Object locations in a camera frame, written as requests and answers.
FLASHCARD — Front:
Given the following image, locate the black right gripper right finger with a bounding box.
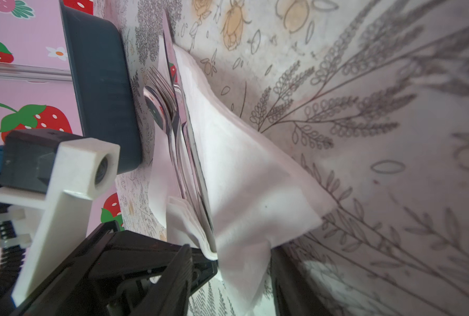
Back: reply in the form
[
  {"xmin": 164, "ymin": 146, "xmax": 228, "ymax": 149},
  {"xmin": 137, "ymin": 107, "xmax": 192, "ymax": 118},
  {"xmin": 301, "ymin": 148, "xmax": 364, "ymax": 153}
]
[{"xmin": 271, "ymin": 246, "xmax": 331, "ymax": 316}]

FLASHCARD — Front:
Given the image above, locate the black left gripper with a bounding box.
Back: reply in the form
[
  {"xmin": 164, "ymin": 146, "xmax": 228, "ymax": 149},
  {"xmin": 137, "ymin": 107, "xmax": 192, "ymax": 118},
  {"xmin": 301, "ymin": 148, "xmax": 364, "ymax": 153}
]
[{"xmin": 8, "ymin": 220, "xmax": 219, "ymax": 316}]

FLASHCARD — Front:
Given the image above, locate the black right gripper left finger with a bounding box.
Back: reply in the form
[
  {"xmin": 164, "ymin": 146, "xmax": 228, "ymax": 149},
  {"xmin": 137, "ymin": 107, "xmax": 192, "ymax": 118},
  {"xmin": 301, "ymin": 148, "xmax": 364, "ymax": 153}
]
[{"xmin": 130, "ymin": 244, "xmax": 193, "ymax": 315}]

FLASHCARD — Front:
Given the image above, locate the white paper napkin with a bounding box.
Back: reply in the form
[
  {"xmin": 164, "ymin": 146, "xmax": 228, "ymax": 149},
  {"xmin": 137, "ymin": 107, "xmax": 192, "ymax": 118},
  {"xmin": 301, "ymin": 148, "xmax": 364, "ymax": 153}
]
[{"xmin": 147, "ymin": 47, "xmax": 337, "ymax": 315}]

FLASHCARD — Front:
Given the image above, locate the silver table knife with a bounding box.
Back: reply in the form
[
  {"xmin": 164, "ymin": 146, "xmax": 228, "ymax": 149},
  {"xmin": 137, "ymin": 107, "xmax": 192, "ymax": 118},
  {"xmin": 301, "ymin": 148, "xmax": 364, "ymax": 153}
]
[{"xmin": 162, "ymin": 10, "xmax": 217, "ymax": 253}]

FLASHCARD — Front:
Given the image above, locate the silver spoon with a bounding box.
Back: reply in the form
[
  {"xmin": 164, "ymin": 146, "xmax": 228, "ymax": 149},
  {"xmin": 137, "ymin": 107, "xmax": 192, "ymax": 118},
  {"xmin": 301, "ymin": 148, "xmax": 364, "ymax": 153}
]
[{"xmin": 143, "ymin": 86, "xmax": 188, "ymax": 199}]

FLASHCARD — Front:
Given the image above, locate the silver fork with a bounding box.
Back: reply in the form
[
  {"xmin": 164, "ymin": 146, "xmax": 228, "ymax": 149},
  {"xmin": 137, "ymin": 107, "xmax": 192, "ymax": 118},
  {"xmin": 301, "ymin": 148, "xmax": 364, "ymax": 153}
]
[{"xmin": 143, "ymin": 67, "xmax": 198, "ymax": 227}]

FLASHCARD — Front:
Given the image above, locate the teal plastic tray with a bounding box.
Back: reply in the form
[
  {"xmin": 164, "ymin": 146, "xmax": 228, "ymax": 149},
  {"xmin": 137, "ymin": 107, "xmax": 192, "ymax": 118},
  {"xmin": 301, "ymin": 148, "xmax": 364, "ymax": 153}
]
[{"xmin": 59, "ymin": 3, "xmax": 143, "ymax": 174}]

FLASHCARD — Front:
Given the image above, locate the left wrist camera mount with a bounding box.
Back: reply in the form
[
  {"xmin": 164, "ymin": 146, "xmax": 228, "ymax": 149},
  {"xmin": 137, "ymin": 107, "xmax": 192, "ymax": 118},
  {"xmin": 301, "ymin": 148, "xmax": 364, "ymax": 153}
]
[{"xmin": 0, "ymin": 129, "xmax": 120, "ymax": 305}]

